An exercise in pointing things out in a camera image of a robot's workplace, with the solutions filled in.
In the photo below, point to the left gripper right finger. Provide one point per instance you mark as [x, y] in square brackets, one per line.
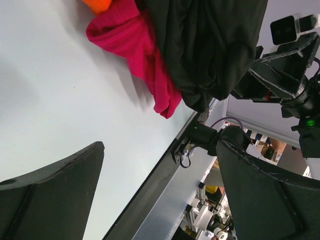
[266, 201]

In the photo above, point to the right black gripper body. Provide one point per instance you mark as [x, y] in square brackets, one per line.
[306, 105]

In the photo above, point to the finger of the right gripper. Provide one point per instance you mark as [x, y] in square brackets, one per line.
[285, 68]
[272, 86]

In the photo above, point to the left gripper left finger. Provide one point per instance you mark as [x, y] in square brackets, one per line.
[52, 202]

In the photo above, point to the black printed t-shirt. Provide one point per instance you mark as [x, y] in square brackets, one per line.
[207, 45]

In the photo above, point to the red t-shirt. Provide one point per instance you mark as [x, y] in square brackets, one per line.
[128, 33]

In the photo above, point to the orange folded t-shirt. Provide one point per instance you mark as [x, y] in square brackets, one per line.
[98, 6]

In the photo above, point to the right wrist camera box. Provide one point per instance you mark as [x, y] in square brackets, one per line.
[288, 29]

